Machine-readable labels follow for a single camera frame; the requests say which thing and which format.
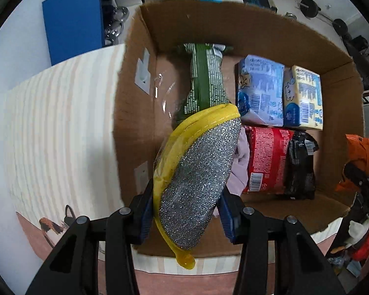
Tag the red snack packet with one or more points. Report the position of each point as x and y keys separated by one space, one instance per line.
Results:
x=268 y=152

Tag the chrome dumbbell pair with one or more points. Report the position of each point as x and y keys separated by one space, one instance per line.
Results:
x=290 y=16

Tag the striped cat tablecloth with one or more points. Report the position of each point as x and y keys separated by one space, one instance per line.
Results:
x=81 y=140

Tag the black snack packet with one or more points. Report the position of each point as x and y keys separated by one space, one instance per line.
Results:
x=299 y=178

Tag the lilac cloth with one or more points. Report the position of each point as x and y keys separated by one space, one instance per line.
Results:
x=238 y=177

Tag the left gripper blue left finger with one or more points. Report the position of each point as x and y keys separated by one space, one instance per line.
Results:
x=72 y=266

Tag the barbell on floor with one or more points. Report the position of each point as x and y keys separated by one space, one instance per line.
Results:
x=311 y=10

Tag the green snack packet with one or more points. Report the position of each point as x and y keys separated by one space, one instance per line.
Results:
x=207 y=88

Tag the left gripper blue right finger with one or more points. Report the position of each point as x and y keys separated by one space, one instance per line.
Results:
x=300 y=266

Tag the blue folded mat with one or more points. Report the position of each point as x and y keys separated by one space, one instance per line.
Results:
x=72 y=27

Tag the light blue tissue pack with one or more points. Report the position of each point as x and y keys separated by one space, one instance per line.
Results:
x=260 y=91

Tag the open cardboard box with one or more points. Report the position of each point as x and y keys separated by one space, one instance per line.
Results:
x=154 y=82

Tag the yellow silver scrub sponge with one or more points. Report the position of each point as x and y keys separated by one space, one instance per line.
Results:
x=189 y=177

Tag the yellow blue tissue pack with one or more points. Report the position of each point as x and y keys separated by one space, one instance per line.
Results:
x=302 y=99

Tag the orange snack packet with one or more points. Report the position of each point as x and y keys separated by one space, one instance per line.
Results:
x=358 y=155

